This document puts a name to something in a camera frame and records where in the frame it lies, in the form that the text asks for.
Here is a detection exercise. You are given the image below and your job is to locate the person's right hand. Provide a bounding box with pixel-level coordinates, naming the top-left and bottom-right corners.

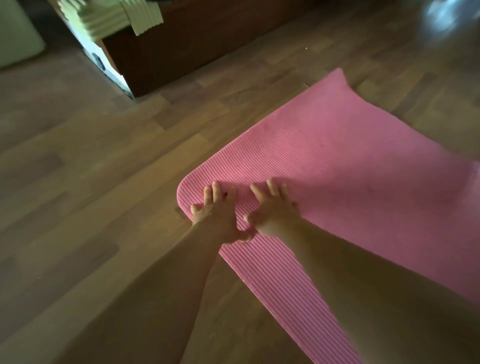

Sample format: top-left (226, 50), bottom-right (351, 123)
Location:
top-left (243, 178), bottom-right (301, 239)

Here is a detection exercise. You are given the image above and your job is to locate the person's left hand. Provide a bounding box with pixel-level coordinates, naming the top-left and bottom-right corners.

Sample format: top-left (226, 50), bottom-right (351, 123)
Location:
top-left (190, 181), bottom-right (252, 245)

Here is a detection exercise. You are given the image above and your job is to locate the pink yoga mat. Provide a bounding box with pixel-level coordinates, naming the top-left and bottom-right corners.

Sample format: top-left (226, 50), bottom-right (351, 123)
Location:
top-left (176, 68), bottom-right (480, 364)

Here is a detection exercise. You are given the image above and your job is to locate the person's right forearm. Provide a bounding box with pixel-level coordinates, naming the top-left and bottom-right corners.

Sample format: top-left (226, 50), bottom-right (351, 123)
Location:
top-left (277, 217), bottom-right (480, 364)

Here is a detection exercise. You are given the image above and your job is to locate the person's left forearm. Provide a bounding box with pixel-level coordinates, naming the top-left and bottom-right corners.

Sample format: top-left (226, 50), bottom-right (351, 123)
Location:
top-left (56, 221), bottom-right (241, 364)

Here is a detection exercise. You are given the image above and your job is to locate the pale ribbed foam wrap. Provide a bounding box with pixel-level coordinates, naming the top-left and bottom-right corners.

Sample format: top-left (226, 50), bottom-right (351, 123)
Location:
top-left (58, 0), bottom-right (165, 43)

